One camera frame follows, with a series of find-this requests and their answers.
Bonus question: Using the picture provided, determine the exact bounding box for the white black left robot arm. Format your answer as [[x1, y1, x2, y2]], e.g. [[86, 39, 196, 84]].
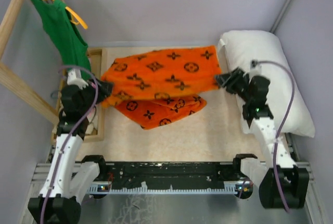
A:
[[28, 78, 113, 223]]

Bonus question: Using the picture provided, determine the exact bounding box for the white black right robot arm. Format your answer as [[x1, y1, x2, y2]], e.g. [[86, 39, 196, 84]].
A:
[[215, 68, 310, 211]]

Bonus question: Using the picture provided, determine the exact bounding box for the wooden clothes rack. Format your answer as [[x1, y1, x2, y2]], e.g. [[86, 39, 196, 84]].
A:
[[1, 0, 60, 129]]

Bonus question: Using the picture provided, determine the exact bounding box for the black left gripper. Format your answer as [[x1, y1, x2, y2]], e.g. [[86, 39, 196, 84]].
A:
[[79, 76, 114, 115]]

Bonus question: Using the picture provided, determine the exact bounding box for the white pillow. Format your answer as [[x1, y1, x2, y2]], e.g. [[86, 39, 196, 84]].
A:
[[217, 30, 315, 138]]

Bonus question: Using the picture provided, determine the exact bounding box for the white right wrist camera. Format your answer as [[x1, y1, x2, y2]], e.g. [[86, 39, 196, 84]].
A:
[[250, 60, 262, 74]]

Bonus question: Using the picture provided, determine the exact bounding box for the wooden tray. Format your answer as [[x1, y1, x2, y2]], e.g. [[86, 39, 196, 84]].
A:
[[51, 47, 107, 143]]

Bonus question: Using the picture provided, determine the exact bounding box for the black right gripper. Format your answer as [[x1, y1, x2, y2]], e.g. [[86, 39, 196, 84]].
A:
[[213, 67, 251, 103]]

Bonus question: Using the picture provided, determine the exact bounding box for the yellow clothes hanger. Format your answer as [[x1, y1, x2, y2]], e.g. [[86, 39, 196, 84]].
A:
[[28, 0, 88, 30]]

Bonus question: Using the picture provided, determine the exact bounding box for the green tank top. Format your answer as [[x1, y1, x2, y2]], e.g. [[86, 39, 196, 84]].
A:
[[30, 0, 91, 71]]

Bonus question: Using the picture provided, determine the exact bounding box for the cream cloth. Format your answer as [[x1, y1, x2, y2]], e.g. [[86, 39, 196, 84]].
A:
[[85, 114, 98, 134]]

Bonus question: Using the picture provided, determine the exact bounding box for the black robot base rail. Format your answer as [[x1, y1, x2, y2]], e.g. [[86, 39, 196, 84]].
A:
[[94, 161, 246, 190]]

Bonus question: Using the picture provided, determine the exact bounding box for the orange patterned pillowcase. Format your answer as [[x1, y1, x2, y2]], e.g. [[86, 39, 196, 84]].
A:
[[101, 45, 222, 130]]

